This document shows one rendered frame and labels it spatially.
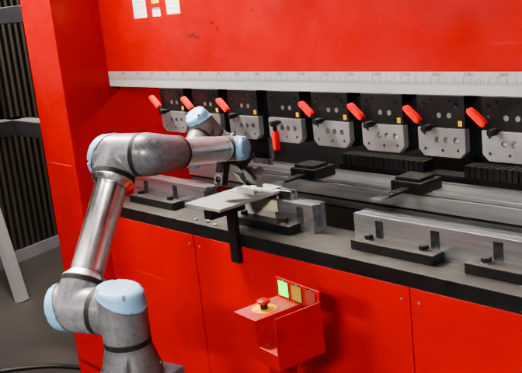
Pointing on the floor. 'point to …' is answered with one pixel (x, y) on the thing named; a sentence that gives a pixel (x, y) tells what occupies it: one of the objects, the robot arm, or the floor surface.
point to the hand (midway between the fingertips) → (252, 186)
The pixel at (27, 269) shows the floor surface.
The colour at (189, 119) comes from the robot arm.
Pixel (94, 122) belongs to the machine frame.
